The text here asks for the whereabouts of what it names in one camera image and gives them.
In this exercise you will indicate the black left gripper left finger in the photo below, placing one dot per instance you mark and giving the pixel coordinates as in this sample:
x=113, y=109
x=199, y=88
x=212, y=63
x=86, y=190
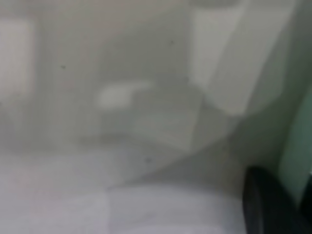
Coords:
x=268, y=207

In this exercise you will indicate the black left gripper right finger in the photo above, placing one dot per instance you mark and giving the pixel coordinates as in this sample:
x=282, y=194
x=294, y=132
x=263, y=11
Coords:
x=308, y=217

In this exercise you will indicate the green round plate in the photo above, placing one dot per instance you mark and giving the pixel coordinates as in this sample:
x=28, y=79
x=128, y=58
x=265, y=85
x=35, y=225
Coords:
x=298, y=146

